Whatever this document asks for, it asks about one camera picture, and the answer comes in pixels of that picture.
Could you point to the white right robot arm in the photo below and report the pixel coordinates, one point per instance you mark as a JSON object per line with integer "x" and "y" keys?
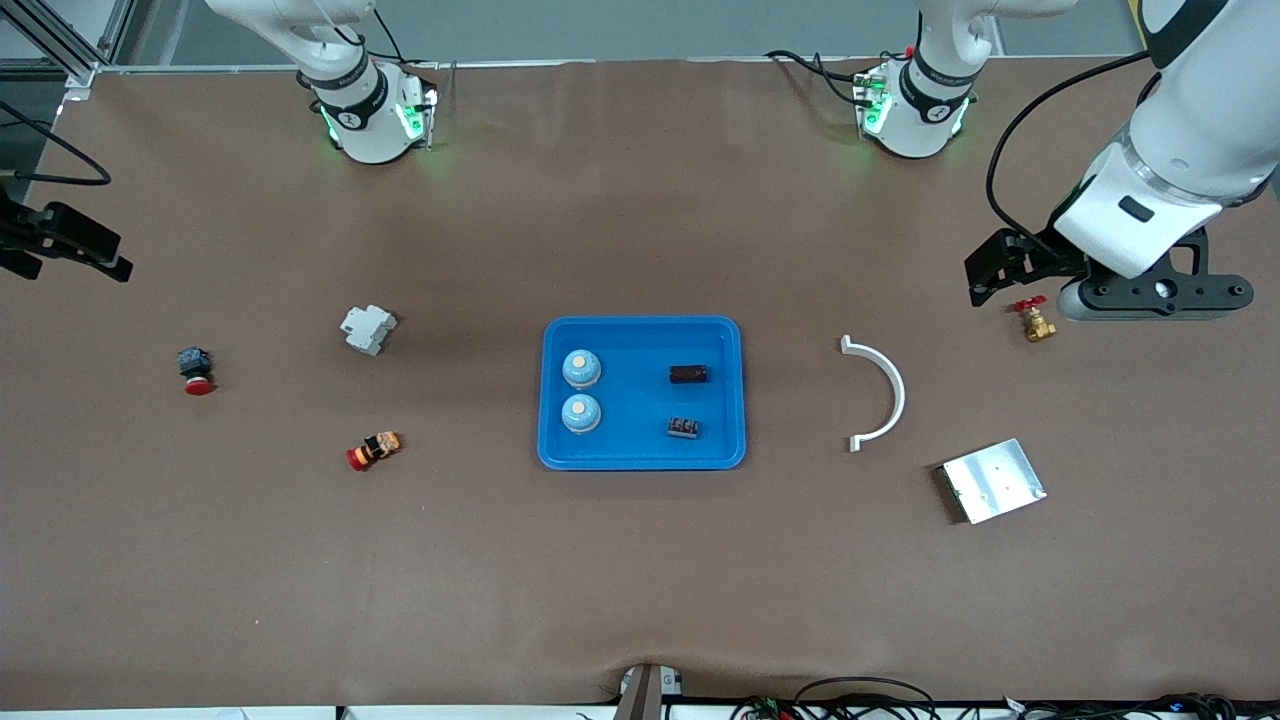
{"x": 370, "y": 130}

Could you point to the blue plastic tray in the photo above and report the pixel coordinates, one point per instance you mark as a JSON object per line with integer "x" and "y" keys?
{"x": 640, "y": 440}

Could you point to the green-lit left arm base box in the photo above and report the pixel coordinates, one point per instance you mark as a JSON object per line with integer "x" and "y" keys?
{"x": 872, "y": 105}

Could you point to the small red orange push button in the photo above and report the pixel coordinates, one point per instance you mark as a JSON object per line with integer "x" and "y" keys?
{"x": 375, "y": 449}

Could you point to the blue dome bell wooden base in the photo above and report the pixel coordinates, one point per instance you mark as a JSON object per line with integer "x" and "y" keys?
{"x": 581, "y": 372}
{"x": 581, "y": 415}

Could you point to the aluminium frame profile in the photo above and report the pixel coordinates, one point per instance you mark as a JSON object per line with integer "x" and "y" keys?
{"x": 75, "y": 65}

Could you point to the red mushroom emergency stop button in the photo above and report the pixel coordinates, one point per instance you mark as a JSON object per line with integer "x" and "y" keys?
{"x": 195, "y": 365}

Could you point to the white curved plastic bracket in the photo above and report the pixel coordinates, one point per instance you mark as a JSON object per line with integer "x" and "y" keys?
{"x": 899, "y": 398}

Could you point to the white circuit breaker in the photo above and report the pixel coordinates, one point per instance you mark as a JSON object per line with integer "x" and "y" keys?
{"x": 366, "y": 330}

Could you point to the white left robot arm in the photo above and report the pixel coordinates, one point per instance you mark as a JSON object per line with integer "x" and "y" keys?
{"x": 1180, "y": 160}

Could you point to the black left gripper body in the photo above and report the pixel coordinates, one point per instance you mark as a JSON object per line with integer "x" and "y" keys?
{"x": 1040, "y": 259}

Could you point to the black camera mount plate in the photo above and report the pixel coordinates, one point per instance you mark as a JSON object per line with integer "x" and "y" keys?
{"x": 1200, "y": 292}
{"x": 18, "y": 264}

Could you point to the green-lit right arm base box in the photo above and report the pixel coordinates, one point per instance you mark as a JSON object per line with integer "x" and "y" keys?
{"x": 415, "y": 118}

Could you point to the black left camera mount plate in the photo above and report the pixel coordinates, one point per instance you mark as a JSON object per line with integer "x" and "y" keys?
{"x": 1200, "y": 292}

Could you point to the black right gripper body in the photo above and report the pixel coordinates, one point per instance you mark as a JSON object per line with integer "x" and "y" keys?
{"x": 22, "y": 233}

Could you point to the silver metal plate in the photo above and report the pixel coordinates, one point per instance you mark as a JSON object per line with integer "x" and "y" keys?
{"x": 995, "y": 482}

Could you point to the black right camera mount plate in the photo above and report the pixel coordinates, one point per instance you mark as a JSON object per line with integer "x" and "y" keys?
{"x": 18, "y": 264}

